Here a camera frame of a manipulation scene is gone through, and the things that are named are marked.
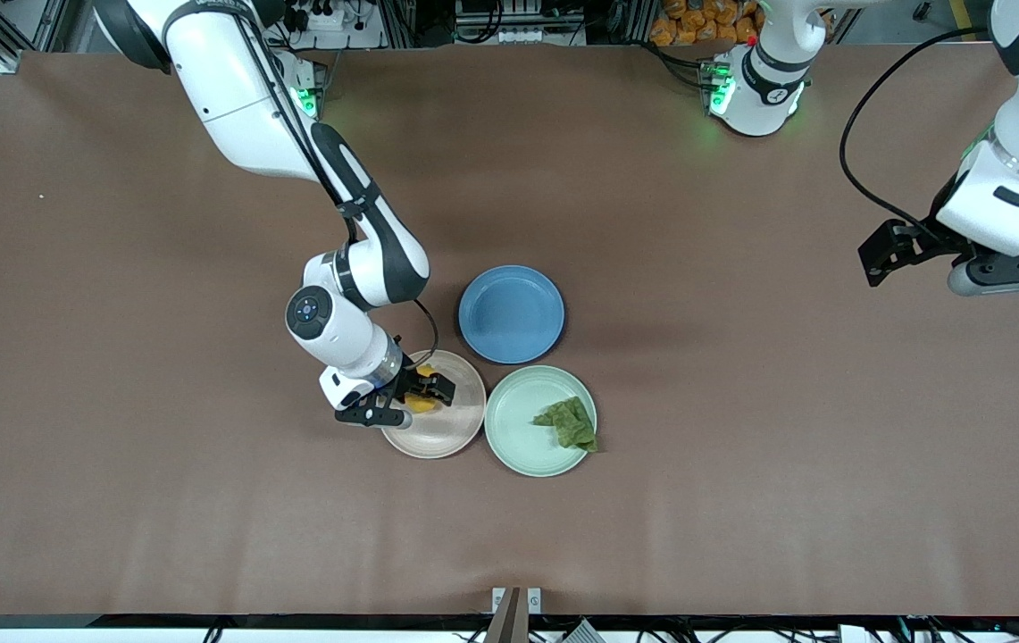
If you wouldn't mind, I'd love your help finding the yellow lemon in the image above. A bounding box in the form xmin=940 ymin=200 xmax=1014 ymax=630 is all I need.
xmin=405 ymin=363 xmax=440 ymax=415

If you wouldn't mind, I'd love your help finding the green lettuce leaf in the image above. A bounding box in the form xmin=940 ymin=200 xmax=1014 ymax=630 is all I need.
xmin=531 ymin=396 xmax=600 ymax=454

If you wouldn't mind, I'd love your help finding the pink plate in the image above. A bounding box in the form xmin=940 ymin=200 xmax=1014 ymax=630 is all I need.
xmin=379 ymin=348 xmax=488 ymax=460

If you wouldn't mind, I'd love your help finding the light green plate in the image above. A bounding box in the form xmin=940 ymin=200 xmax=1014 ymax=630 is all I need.
xmin=484 ymin=364 xmax=598 ymax=478

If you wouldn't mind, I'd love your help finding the blue plate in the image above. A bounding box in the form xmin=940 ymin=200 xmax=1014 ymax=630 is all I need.
xmin=458 ymin=264 xmax=565 ymax=365

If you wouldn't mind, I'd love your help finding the brown table cover sheet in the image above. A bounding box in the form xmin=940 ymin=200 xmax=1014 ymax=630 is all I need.
xmin=0 ymin=45 xmax=1019 ymax=619

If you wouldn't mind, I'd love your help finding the bag of orange items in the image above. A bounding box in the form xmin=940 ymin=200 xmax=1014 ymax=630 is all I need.
xmin=648 ymin=0 xmax=767 ymax=47

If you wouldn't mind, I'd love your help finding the white power strip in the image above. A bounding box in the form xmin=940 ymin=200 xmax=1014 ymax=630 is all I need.
xmin=280 ymin=0 xmax=385 ymax=51

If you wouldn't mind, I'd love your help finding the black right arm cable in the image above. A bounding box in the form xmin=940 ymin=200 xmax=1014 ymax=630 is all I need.
xmin=230 ymin=7 xmax=440 ymax=369

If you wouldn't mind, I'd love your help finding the white metal bracket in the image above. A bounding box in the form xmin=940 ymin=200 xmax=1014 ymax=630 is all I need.
xmin=491 ymin=587 xmax=543 ymax=616

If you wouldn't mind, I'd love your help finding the brown camera mount post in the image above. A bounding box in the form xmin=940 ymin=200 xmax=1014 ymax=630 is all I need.
xmin=483 ymin=587 xmax=522 ymax=643

